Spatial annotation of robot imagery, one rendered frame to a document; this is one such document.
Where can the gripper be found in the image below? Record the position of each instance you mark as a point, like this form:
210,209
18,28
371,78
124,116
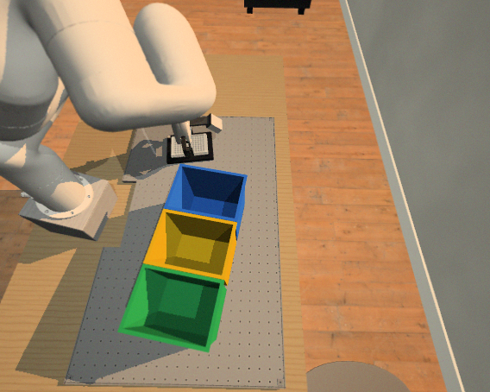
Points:
183,135

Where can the blue bin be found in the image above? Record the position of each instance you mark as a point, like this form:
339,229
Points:
208,192

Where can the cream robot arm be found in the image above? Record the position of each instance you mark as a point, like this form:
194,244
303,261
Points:
100,60

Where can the green open bin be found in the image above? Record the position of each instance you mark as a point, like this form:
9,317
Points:
174,307

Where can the yellow open-top bin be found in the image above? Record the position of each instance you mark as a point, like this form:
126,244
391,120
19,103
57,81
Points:
200,245

